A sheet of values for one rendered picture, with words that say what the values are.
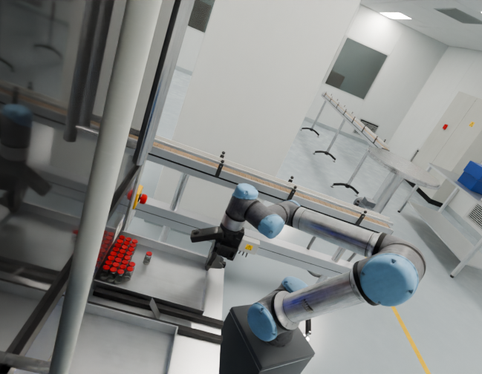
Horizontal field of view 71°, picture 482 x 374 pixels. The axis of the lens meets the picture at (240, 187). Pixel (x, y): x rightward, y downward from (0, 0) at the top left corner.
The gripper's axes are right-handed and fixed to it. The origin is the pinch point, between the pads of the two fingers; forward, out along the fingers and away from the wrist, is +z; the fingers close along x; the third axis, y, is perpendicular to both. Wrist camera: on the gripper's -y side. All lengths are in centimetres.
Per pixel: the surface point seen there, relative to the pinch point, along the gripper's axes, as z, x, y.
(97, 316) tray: 3.7, -28.6, -27.8
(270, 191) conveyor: 0, 82, 34
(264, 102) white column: -36, 144, 19
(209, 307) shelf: 3.7, -14.7, 3.7
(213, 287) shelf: 3.6, -5.1, 4.6
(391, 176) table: 15, 276, 221
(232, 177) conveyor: 0, 82, 10
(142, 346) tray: 3.6, -34.1, -13.7
